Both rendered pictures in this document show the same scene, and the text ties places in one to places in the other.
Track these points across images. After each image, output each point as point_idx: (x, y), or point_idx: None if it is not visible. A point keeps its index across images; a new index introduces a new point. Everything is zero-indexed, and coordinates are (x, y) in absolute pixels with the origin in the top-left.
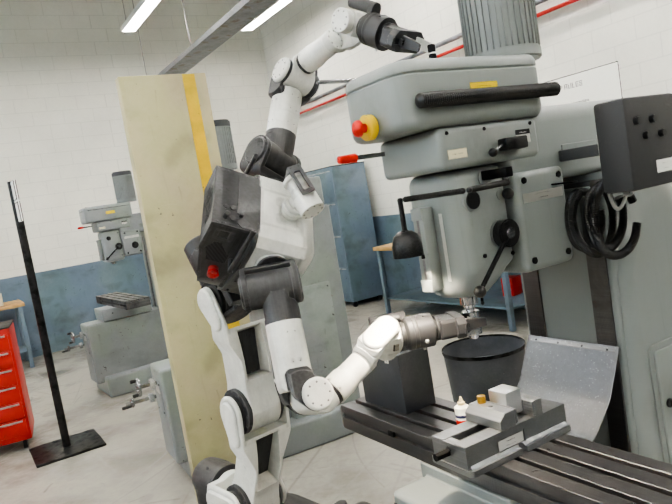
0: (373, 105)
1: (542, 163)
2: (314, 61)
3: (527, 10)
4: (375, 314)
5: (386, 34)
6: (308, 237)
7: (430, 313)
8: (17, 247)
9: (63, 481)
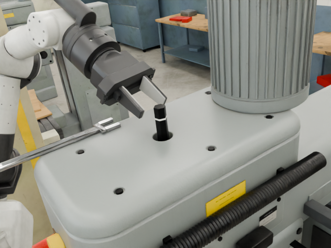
0: (61, 235)
1: (284, 225)
2: (23, 54)
3: (303, 47)
4: (155, 61)
5: (97, 77)
6: None
7: (188, 64)
8: None
9: None
